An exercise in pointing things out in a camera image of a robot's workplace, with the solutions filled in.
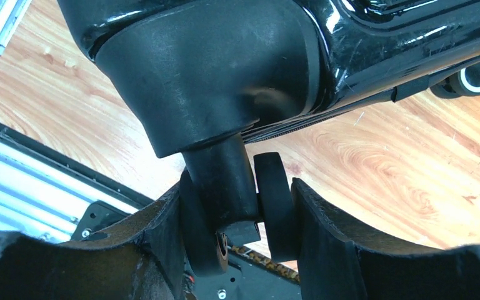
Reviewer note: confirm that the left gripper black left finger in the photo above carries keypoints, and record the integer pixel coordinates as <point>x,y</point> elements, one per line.
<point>139,257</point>

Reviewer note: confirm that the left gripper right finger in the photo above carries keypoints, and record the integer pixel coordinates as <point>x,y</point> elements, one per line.
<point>344,258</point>

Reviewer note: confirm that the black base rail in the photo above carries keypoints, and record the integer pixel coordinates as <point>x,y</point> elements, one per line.
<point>68,232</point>

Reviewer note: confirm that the black white space suitcase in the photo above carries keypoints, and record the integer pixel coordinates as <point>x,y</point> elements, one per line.
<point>205,78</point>

